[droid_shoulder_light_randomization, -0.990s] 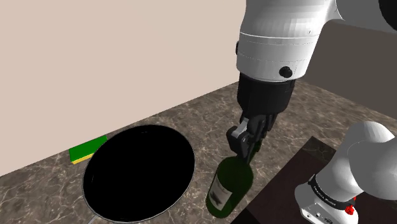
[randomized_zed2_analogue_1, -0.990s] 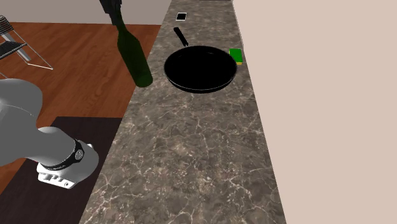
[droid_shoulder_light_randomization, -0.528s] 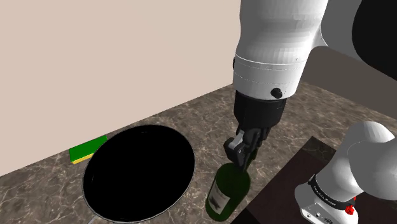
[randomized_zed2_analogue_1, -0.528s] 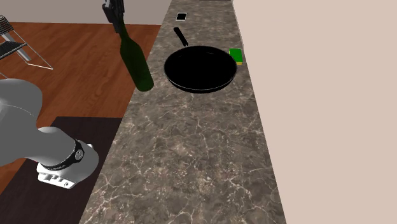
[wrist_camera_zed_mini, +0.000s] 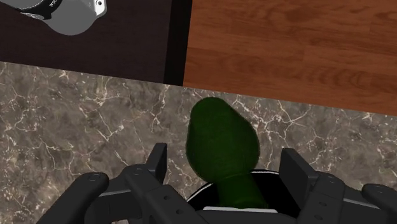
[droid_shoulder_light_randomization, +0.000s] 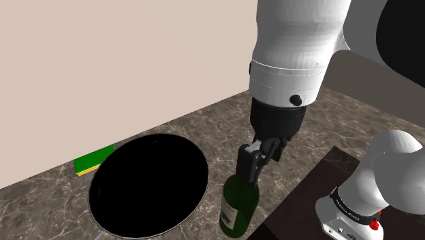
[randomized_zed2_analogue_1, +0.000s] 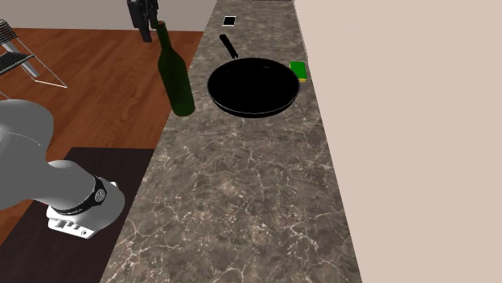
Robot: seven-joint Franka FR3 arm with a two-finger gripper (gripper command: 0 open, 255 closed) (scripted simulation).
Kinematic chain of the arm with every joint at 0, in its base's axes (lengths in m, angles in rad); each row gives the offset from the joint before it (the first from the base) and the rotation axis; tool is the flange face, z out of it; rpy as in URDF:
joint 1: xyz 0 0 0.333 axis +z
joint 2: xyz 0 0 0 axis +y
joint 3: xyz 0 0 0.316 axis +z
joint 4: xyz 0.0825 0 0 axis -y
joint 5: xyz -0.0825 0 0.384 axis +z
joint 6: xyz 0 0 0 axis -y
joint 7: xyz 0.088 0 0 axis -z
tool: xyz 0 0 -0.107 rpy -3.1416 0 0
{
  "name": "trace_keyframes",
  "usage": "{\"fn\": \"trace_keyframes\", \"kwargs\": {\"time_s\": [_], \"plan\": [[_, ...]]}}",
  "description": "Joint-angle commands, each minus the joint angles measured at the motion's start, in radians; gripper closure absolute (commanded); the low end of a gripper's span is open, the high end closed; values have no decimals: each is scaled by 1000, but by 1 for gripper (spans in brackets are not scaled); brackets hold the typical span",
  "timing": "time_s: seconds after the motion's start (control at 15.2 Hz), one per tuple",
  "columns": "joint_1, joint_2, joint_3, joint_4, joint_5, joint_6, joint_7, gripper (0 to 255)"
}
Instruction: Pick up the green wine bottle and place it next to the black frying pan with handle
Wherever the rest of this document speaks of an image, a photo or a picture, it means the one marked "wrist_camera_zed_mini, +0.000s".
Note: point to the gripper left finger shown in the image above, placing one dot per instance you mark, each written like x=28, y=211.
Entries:
x=145, y=189

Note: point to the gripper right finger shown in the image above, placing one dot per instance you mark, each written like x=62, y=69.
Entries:
x=322, y=198

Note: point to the black bowl with white rim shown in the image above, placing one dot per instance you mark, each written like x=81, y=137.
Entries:
x=204, y=195

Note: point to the dark green vase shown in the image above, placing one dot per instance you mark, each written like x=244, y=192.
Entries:
x=221, y=145

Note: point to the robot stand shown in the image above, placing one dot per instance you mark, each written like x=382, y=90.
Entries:
x=124, y=40

